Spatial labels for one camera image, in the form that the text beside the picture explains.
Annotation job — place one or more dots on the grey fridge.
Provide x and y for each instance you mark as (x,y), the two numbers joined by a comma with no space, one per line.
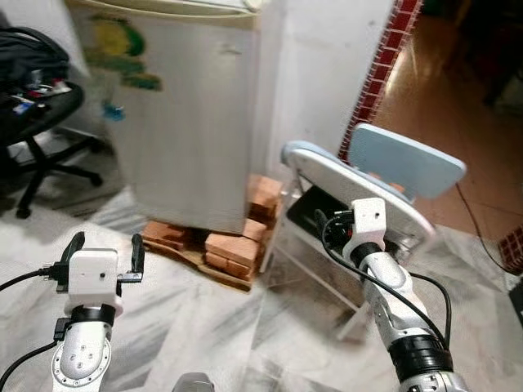
(196,131)

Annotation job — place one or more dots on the grey robot leg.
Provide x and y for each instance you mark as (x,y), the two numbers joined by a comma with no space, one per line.
(194,383)

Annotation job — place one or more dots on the orange clay brick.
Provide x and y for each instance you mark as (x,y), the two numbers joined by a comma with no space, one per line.
(265,196)
(167,233)
(233,251)

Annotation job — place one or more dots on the black office chair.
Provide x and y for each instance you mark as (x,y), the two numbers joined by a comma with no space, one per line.
(41,122)

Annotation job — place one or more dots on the yellow green fridge sticker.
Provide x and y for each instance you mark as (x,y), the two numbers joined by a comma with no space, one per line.
(118,49)

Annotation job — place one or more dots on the black bag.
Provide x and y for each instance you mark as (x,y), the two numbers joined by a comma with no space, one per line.
(29,53)

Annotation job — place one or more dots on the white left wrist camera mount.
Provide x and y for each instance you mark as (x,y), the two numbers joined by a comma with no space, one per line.
(94,278)

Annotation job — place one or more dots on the black box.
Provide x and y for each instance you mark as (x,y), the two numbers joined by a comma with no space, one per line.
(306,211)

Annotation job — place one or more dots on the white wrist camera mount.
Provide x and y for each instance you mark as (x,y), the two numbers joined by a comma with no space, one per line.
(94,278)
(368,222)

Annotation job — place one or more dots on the black floor object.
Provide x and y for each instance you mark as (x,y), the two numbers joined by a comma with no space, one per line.
(517,300)

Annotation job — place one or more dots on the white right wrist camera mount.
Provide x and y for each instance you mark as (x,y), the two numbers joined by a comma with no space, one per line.
(368,222)

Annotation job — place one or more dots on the light blue plastic chair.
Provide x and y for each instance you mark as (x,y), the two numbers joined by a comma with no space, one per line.
(409,163)

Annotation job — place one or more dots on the brown wooden board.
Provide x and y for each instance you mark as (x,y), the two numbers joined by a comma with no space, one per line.
(192,263)

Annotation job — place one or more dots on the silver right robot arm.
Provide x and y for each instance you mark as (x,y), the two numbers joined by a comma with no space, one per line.
(400,306)

